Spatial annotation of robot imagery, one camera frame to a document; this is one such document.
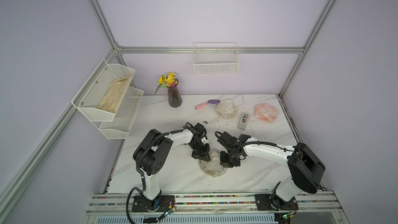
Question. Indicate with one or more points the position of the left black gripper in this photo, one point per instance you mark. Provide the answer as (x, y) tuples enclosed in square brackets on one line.
[(204, 154)]

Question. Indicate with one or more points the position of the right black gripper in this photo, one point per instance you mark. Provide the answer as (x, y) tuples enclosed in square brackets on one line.
[(233, 163)]

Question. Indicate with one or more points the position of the clear bubble wrap sheet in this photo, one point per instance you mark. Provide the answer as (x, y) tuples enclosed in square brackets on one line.
[(266, 112), (226, 109)]

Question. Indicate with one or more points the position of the dark yellow patterned plate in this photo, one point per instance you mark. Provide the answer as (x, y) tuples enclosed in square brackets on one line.
[(212, 168)]

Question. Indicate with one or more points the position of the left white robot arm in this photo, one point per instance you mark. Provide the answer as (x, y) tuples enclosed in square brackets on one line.
[(152, 153)]

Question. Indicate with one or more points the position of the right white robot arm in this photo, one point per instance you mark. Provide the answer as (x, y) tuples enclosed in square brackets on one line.
[(306, 169)]

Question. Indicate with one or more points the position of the grey tape dispenser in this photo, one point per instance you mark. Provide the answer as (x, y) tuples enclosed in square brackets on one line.
[(243, 121)]

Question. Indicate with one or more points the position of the pink purple scoop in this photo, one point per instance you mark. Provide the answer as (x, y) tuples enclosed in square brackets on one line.
[(212, 101)]

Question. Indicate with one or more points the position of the dark glass vase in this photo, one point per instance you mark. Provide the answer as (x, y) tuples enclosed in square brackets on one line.
[(174, 97)]

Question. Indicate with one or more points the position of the yellow flower bouquet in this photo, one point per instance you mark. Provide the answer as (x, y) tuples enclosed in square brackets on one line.
[(168, 81)]

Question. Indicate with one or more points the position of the white mesh lower shelf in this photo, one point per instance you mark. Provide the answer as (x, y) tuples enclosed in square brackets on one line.
[(121, 126)]

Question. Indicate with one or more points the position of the white mesh shelf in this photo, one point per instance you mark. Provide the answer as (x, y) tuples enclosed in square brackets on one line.
[(88, 98), (121, 126)]

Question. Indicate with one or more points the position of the beige folded cloth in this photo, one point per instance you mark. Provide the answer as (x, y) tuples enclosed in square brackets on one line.
[(114, 94)]

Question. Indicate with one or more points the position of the white mesh upper shelf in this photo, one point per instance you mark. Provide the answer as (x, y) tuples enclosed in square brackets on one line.
[(88, 98)]

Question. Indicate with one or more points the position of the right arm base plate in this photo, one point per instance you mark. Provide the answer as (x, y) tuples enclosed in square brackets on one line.
[(271, 202)]

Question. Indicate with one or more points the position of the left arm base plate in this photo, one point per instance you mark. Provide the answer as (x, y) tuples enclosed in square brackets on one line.
[(159, 204)]

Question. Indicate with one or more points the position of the white wire wall basket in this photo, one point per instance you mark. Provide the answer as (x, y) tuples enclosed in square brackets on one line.
[(216, 58)]

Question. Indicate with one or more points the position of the aluminium mounting rail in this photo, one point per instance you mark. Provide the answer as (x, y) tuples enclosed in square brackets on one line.
[(220, 203)]

